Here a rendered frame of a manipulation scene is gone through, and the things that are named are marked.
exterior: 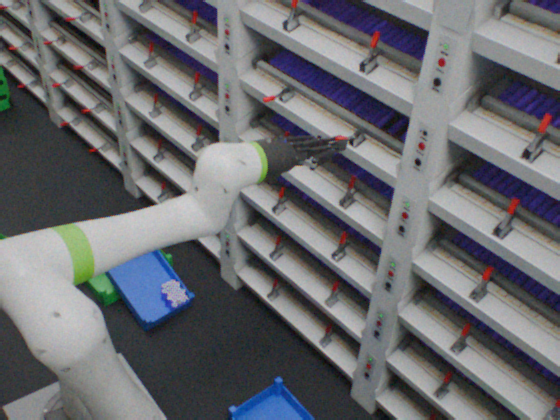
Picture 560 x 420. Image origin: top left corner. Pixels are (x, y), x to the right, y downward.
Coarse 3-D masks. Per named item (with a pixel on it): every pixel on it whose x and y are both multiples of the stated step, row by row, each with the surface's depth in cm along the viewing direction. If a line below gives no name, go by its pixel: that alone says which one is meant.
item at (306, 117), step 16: (256, 48) 185; (272, 48) 189; (240, 64) 184; (256, 64) 186; (240, 80) 187; (256, 80) 184; (256, 96) 185; (368, 96) 172; (288, 112) 176; (304, 112) 173; (304, 128) 175; (320, 128) 169; (336, 128) 167; (384, 128) 164; (368, 144) 162; (352, 160) 166; (368, 160) 159; (384, 160) 158; (400, 160) 151; (384, 176) 158
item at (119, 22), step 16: (112, 0) 225; (112, 16) 230; (128, 16) 233; (112, 32) 235; (112, 48) 240; (112, 80) 252; (128, 80) 248; (128, 112) 256; (128, 128) 260; (128, 144) 266; (144, 160) 275; (128, 176) 280
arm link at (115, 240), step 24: (120, 216) 127; (144, 216) 129; (168, 216) 132; (192, 216) 136; (216, 216) 138; (96, 240) 120; (120, 240) 124; (144, 240) 128; (168, 240) 133; (96, 264) 120; (120, 264) 127
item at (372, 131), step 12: (276, 72) 181; (276, 84) 180; (288, 84) 178; (300, 84) 176; (312, 96) 173; (324, 108) 172; (336, 108) 168; (336, 120) 168; (348, 120) 166; (360, 120) 164; (372, 132) 161; (384, 132) 160; (384, 144) 161; (396, 144) 157
